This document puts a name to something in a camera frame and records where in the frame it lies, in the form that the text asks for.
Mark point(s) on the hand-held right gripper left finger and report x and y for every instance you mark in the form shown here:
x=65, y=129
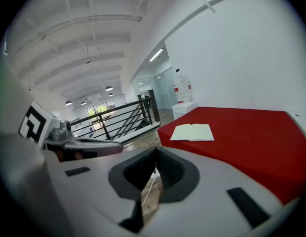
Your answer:
x=93, y=196

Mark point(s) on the fluorescent ceiling light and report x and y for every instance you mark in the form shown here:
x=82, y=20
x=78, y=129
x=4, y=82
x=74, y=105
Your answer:
x=156, y=55

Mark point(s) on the black metal stair railing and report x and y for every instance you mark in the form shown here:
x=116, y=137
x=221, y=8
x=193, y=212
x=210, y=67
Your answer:
x=118, y=118

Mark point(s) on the window with green trees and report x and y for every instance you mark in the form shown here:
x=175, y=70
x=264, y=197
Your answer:
x=101, y=108

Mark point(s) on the red tablecloth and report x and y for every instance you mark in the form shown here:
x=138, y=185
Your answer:
x=241, y=142

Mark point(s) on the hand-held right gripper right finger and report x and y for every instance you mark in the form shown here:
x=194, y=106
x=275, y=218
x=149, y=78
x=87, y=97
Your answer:
x=212, y=206

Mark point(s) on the clear water dispenser bottle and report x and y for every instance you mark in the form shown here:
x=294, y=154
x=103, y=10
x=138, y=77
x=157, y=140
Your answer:
x=182, y=88

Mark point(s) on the white water dispenser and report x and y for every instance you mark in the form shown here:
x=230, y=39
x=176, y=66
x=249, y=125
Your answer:
x=183, y=108

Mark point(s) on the silver fisheye camera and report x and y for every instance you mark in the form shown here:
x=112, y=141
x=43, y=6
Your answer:
x=67, y=126

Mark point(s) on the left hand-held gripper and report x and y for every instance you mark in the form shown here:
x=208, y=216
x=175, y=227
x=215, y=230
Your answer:
x=32, y=125

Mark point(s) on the brown wooden railing post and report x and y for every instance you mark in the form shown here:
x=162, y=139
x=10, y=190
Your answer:
x=140, y=105
x=155, y=105

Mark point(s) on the person's left hand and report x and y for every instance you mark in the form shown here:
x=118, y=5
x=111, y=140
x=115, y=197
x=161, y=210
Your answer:
x=77, y=155

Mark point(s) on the white notebook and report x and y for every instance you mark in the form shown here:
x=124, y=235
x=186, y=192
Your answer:
x=192, y=132

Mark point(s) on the glass office partition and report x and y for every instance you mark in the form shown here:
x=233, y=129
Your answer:
x=165, y=90

